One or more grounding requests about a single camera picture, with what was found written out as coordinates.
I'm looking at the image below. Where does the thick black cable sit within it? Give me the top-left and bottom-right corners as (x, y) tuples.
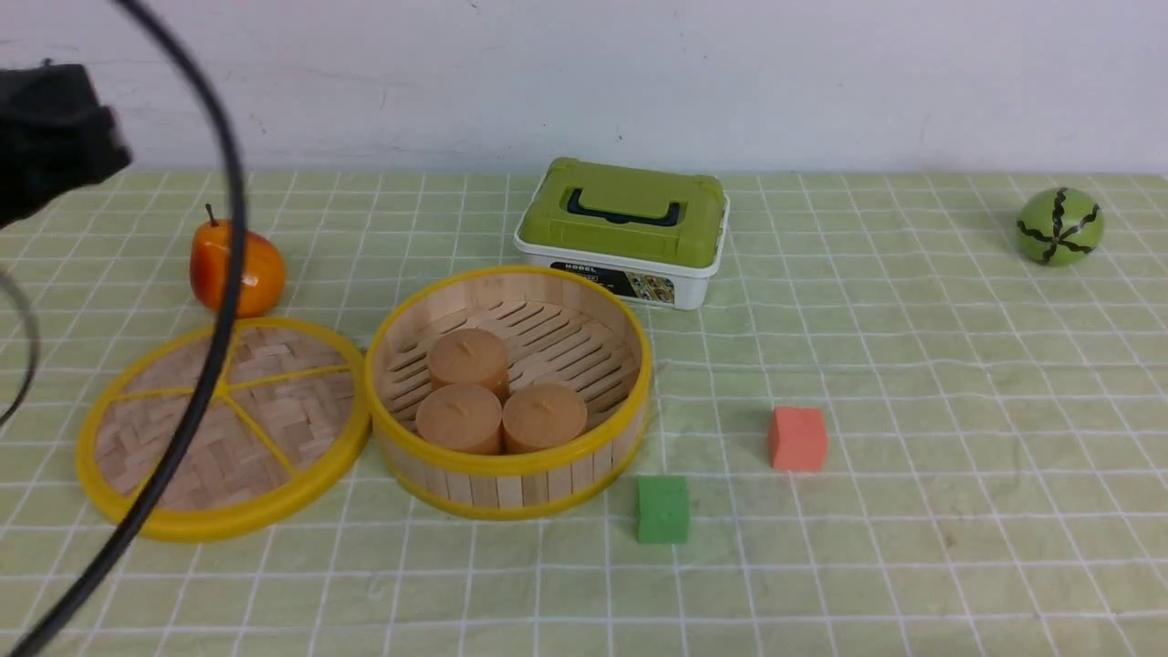
(7, 0), (250, 657)

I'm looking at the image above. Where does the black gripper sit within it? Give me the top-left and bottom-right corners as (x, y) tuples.
(1, 61), (132, 227)

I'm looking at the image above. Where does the green and white lunch box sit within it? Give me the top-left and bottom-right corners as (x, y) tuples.
(513, 157), (730, 311)

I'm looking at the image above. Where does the thin black cable loop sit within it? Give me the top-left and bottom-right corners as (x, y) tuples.
(0, 269), (41, 428)

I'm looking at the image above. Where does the yellow bamboo steamer basket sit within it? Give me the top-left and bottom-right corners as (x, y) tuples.
(362, 267), (653, 520)

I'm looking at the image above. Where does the brown cylinder back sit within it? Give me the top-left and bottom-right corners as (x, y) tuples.
(426, 329), (510, 402)

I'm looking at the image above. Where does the orange toy pear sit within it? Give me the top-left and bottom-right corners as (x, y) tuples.
(188, 205), (287, 318)

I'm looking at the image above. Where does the brown cylinder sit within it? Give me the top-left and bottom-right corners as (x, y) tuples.
(426, 329), (510, 402)
(413, 383), (502, 454)
(502, 382), (589, 454)

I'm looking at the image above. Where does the yellow woven steamer lid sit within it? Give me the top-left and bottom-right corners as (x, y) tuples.
(75, 318), (370, 542)

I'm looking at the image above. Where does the brown cylinder front left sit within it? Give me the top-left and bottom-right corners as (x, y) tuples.
(413, 383), (502, 454)

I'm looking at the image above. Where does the green toy watermelon ball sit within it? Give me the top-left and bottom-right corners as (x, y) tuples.
(1015, 186), (1105, 267)

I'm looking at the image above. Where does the green foam cube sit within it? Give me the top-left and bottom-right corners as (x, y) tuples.
(637, 473), (690, 545)

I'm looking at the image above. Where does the brown cylinder front right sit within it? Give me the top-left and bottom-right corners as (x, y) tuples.
(502, 382), (589, 454)

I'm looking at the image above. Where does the orange foam cube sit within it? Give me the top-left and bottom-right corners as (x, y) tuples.
(767, 406), (829, 473)

